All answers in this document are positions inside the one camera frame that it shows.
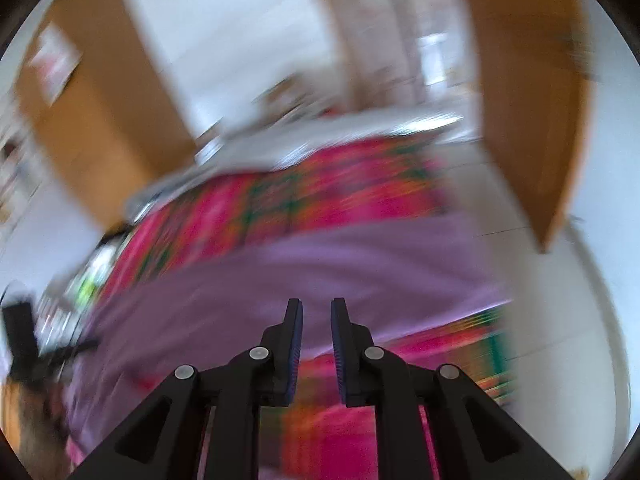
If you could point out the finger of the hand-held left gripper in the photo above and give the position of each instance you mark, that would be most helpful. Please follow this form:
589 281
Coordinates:
70 351

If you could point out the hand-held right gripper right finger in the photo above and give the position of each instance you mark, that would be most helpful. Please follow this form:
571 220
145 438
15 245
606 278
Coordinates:
340 355

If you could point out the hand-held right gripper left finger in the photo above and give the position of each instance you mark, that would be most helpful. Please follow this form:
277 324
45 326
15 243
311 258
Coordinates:
294 355

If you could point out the purple fleece garment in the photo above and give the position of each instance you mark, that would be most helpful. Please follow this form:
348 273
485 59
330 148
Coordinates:
310 280

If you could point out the person's left hand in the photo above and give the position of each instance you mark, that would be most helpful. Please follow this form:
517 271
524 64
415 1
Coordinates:
35 420

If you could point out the pink plaid bed sheet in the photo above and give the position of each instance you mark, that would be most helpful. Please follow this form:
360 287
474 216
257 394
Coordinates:
330 185

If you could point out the silver foil mat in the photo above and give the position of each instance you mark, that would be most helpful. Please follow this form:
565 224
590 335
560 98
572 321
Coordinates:
310 135

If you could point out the wooden wardrobe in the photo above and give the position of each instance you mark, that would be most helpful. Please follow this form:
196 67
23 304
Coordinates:
95 125

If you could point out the white plastic bag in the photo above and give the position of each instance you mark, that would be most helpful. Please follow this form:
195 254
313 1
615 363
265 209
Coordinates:
52 62

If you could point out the clear plastic curtain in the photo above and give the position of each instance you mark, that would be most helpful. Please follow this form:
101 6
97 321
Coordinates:
400 35

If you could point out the wooden door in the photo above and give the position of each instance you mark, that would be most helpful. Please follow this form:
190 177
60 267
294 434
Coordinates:
530 85

